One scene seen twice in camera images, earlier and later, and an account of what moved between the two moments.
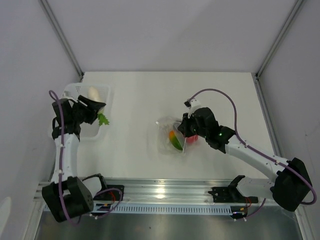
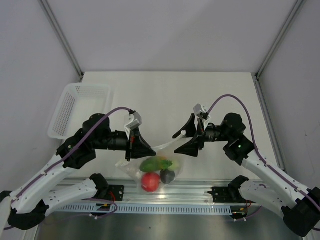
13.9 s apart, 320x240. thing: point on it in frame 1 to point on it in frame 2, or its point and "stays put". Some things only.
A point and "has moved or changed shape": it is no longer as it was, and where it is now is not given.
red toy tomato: (192, 139) has moved or changed shape
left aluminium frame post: (63, 38) stays put
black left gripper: (92, 105) to (137, 146)
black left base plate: (110, 195) stays put
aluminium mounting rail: (162, 191) stays put
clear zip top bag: (170, 139) to (158, 172)
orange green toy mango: (175, 141) to (152, 164)
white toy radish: (93, 94) to (167, 164)
